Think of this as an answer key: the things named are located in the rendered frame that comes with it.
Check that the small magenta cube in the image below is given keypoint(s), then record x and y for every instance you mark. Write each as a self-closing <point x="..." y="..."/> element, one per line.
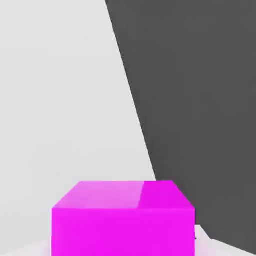
<point x="123" y="230"/>

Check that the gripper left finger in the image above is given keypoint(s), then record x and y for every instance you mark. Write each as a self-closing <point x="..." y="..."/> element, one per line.
<point x="43" y="251"/>

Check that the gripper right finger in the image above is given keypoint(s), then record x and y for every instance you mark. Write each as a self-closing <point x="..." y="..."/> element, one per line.
<point x="204" y="247"/>

